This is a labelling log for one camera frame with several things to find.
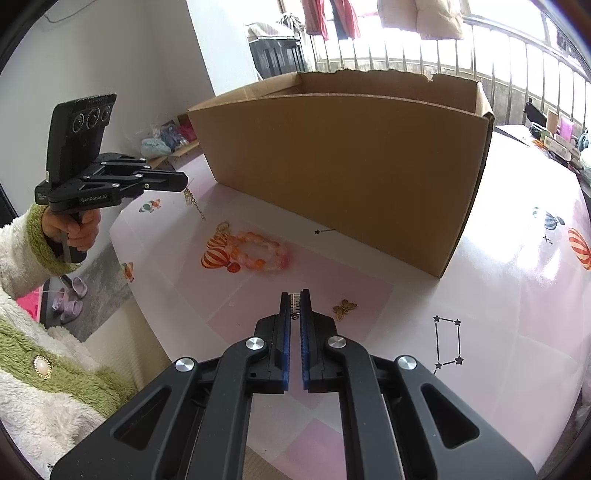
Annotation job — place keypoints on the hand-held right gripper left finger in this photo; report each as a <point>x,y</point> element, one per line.
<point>287,369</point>

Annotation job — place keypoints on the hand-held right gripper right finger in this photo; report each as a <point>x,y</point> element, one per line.
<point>304,369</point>

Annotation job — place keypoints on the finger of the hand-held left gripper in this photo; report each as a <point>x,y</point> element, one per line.
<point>122,161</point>
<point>166,181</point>

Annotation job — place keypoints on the small silver clip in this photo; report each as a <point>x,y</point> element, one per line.
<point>295,302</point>

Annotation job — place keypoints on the gold butterfly charm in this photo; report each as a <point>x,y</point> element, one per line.
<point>344,309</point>

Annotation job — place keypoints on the large cardboard box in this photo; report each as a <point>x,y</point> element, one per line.
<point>346,184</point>

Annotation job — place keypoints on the person's left forearm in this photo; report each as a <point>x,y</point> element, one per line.
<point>23,258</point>

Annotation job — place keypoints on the person's left hand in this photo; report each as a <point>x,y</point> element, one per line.
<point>90,226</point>

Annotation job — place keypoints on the white blue plastic bag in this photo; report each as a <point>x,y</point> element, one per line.
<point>154,146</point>

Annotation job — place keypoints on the magenta plastic object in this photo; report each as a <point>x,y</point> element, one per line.
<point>27,307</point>

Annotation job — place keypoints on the grey white bundle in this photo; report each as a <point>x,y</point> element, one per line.
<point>272,27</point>

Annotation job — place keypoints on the balloon print tablecloth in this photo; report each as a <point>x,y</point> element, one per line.
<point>508,300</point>

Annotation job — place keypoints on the cream green fleece jacket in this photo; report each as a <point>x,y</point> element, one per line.
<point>46,397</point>

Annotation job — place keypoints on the red hanging garment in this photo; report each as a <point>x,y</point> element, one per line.
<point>346,16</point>

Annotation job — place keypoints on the beige puffer jacket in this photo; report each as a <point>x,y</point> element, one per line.
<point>434,21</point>

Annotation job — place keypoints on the grey side table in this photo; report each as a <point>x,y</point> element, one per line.
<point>517,134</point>

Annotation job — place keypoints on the white flat box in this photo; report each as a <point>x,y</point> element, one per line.
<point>558,147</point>

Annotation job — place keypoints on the black angular object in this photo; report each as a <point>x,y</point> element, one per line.
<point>534,115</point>

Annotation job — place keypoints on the purple box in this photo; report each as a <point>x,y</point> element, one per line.
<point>565,129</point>

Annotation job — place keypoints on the metal balcony railing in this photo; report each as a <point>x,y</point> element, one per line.
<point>508,50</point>

